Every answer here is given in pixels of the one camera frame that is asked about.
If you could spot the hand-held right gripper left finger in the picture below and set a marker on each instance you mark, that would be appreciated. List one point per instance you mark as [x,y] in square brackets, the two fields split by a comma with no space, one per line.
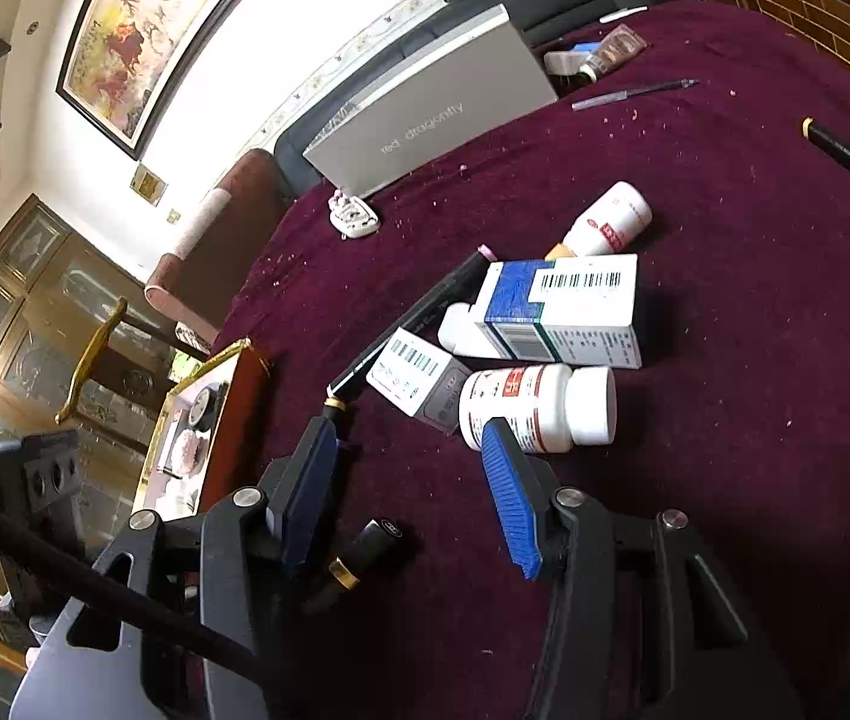
[312,480]

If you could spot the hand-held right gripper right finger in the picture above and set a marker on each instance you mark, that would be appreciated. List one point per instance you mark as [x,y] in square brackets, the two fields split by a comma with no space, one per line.
[511,495]

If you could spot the black pen gold band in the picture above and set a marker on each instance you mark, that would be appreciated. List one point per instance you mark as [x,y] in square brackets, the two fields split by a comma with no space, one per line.
[376,540]

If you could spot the gold-edged cardboard box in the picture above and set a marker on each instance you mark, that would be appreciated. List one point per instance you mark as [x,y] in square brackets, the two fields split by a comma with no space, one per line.
[241,420]

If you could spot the pink plush toy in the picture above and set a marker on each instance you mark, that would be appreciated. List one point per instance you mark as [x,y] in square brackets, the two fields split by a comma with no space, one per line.
[189,454]

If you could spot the white bottle red striped label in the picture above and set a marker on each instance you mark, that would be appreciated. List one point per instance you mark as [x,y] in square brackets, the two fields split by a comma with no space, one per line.
[567,405]

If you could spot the carved wooden chair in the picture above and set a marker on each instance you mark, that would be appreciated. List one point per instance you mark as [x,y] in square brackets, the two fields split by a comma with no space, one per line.
[91,360]

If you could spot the small white medicine box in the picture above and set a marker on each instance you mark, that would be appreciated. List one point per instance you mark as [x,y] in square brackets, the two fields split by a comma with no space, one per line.
[402,371]

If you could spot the wooden glass cabinet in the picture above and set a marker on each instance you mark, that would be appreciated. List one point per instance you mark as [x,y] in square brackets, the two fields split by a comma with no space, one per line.
[20,315]

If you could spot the plain white plastic bottle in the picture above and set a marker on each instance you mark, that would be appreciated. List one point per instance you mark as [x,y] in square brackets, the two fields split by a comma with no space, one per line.
[459,330]

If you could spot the blue white medicine box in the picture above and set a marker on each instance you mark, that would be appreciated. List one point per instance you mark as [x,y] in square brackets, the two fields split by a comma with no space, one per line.
[582,330]

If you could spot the black marker pink cap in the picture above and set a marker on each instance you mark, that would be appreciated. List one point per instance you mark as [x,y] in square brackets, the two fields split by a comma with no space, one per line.
[410,322]

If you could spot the maroon velvet tablecloth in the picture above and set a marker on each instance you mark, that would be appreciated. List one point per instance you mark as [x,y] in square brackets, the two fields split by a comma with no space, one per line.
[733,390]

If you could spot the brown upholstered chair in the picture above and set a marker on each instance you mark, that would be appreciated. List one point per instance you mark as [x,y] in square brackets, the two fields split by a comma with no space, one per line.
[230,240]

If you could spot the white key fob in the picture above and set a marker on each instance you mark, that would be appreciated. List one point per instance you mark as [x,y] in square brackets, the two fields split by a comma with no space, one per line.
[354,219]

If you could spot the small white bottle red label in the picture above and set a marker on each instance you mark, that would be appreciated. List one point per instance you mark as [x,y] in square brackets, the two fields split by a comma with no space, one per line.
[612,221]

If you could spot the grey shoebox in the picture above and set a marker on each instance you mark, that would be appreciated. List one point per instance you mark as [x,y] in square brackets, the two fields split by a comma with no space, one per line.
[432,105]

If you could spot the thin black pen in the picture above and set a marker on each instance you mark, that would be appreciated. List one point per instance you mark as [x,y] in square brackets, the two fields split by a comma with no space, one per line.
[620,96]

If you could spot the small white object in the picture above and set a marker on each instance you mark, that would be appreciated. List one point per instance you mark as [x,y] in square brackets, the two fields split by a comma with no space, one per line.
[561,61]

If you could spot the brown cosmetic tube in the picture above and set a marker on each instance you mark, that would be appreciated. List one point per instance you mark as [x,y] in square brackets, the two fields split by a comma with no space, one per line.
[616,49]

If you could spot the white pen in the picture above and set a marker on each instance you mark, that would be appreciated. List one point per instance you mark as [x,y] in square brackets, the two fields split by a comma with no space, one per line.
[624,13]

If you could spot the small gold wall plaque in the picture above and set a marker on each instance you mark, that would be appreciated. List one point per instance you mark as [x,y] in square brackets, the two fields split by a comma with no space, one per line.
[147,185]

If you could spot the framed wall painting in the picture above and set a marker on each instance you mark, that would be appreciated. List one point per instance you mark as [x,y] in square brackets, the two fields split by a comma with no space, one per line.
[147,22]

